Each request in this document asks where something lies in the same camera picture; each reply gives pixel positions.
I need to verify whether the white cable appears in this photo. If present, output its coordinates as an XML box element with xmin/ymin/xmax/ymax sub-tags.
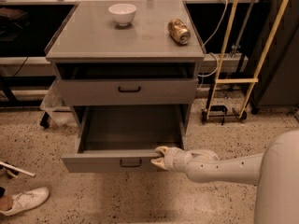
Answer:
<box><xmin>196</xmin><ymin>0</ymin><xmax>229</xmax><ymax>78</ymax></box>

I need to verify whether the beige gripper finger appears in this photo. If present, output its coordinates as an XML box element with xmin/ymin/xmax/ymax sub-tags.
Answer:
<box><xmin>155</xmin><ymin>146</ymin><xmax>169</xmax><ymax>155</ymax></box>
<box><xmin>150</xmin><ymin>157</ymin><xmax>166</xmax><ymax>170</ymax></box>

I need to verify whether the white ceramic bowl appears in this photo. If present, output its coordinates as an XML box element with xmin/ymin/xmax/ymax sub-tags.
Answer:
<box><xmin>108</xmin><ymin>4</ymin><xmax>137</xmax><ymax>26</ymax></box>

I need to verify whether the dark grey cabinet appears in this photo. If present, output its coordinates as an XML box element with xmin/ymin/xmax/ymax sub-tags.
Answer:
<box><xmin>246</xmin><ymin>0</ymin><xmax>299</xmax><ymax>114</ymax></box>

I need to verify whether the clear plastic bin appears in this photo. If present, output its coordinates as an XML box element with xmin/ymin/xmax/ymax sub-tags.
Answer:
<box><xmin>40</xmin><ymin>80</ymin><xmax>75</xmax><ymax>126</ymax></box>

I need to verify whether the grey top drawer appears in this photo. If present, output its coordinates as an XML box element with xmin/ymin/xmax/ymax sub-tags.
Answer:
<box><xmin>56</xmin><ymin>63</ymin><xmax>197</xmax><ymax>105</ymax></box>

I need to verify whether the metal rod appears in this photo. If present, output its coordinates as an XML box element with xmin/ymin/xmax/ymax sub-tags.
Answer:
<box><xmin>0</xmin><ymin>161</ymin><xmax>36</xmax><ymax>177</ymax></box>

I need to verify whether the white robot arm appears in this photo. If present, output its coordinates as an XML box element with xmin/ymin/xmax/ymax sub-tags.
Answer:
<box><xmin>151</xmin><ymin>130</ymin><xmax>299</xmax><ymax>224</ymax></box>

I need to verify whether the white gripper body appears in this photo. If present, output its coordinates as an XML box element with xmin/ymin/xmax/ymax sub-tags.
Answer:
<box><xmin>163</xmin><ymin>147</ymin><xmax>192</xmax><ymax>173</ymax></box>

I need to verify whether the grey drawer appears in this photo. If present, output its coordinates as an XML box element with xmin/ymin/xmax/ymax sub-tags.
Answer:
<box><xmin>62</xmin><ymin>105</ymin><xmax>186</xmax><ymax>173</ymax></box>
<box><xmin>56</xmin><ymin>63</ymin><xmax>197</xmax><ymax>105</ymax></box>

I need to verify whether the golden soda can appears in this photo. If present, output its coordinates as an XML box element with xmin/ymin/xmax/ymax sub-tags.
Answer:
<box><xmin>167</xmin><ymin>19</ymin><xmax>191</xmax><ymax>45</ymax></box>

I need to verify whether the grey drawer cabinet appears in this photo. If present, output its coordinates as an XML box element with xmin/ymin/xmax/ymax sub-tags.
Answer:
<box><xmin>44</xmin><ymin>0</ymin><xmax>206</xmax><ymax>151</ymax></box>

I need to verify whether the white sneaker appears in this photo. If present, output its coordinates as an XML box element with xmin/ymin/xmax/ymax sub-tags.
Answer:
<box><xmin>0</xmin><ymin>187</ymin><xmax>50</xmax><ymax>216</ymax></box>

